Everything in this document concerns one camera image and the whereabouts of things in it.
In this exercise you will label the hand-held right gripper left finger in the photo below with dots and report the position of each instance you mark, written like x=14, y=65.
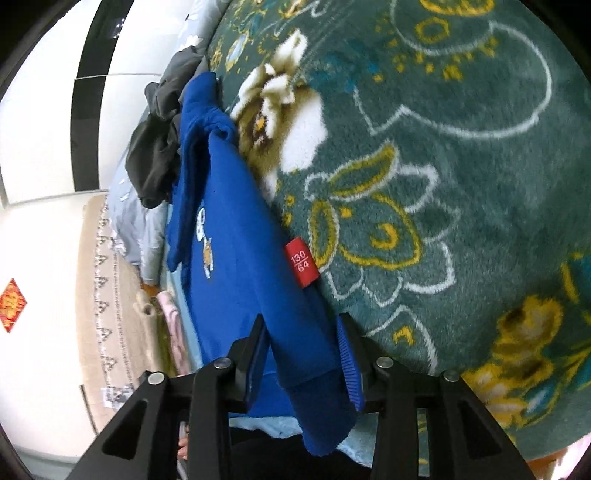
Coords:
x=256, y=360

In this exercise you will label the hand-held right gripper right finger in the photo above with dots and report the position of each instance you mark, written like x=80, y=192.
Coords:
x=351, y=364

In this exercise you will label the blue sweater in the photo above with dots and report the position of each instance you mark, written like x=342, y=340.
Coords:
x=240, y=230

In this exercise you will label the folded pink garment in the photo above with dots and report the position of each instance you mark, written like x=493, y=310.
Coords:
x=173, y=332

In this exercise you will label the folded beige sweater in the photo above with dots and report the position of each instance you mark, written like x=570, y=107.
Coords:
x=147, y=307

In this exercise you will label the beige quilted headboard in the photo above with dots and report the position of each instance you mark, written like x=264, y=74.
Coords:
x=124, y=323

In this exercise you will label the light blue floral quilt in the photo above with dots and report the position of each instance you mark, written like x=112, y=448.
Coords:
x=134, y=226

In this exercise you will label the teal floral blanket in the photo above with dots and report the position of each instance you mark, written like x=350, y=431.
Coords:
x=461, y=207

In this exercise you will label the dark grey garment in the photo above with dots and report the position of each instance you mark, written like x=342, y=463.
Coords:
x=152, y=157

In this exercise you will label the white wardrobe with black stripe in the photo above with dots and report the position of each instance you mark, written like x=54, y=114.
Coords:
x=46, y=115

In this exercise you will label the red wall decoration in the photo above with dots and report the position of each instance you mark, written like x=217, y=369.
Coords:
x=11, y=304

